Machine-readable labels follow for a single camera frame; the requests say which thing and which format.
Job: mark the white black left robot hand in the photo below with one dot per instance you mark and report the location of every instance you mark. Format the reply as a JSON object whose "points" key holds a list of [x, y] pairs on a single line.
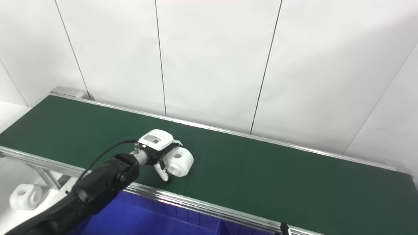
{"points": [[156, 140]]}

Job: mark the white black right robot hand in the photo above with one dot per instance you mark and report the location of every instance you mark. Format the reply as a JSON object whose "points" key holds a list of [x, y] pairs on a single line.
{"points": [[284, 228]]}

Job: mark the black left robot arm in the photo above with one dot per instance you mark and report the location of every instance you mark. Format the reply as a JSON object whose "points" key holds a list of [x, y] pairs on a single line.
{"points": [[94, 186]]}

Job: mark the blue plastic bin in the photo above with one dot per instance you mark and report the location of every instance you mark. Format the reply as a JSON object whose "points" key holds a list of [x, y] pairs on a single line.
{"points": [[241, 230], [140, 218]]}

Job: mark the green conveyor belt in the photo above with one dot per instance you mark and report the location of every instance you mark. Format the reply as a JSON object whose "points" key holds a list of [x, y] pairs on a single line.
{"points": [[261, 176], [169, 195]]}

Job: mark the grey conveyor end box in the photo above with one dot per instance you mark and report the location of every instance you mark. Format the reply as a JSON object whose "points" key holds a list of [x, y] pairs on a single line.
{"points": [[68, 92]]}

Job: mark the aluminium conveyor leg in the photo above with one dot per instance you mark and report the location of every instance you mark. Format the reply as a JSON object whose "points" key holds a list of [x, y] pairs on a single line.
{"points": [[49, 178]]}

